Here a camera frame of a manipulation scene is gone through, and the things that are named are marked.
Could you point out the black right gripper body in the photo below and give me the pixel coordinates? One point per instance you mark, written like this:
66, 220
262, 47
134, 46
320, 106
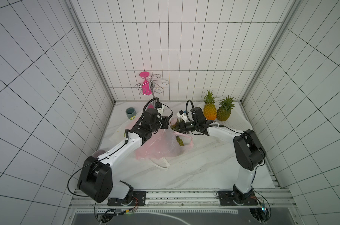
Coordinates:
182, 126

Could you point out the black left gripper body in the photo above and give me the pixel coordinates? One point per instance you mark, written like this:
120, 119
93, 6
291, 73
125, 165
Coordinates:
164, 122

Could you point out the pink plastic bag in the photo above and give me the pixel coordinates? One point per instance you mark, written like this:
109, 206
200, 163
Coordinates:
163, 144

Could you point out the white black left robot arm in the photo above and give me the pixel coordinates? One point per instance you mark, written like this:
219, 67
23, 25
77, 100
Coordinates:
96, 179

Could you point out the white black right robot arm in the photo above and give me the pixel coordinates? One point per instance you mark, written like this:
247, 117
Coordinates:
249, 151

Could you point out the orange yellow pineapple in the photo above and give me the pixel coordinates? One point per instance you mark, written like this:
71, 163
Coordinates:
210, 110

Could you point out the yellow green pineapple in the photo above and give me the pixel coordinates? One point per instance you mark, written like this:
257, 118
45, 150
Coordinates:
225, 109

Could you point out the white plastic bag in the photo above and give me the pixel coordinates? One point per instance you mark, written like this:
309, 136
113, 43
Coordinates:
161, 163

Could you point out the teal green cup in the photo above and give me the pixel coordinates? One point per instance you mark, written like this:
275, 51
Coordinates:
131, 113

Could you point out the white plastic perforated basket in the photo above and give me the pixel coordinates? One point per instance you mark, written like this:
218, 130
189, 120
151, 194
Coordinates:
237, 120

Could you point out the pink silver cup stand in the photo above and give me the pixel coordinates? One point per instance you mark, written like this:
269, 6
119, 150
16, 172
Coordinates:
151, 84

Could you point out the pale pink mug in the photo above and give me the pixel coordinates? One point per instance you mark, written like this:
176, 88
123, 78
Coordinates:
97, 153

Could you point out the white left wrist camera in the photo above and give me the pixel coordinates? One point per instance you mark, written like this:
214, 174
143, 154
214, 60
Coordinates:
160, 108

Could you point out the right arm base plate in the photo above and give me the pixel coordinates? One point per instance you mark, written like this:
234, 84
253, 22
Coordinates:
236, 198

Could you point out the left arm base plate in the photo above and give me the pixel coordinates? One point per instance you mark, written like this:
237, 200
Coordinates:
134, 198

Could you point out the aluminium mounting rail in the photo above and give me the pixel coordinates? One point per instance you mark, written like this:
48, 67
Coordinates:
187, 200

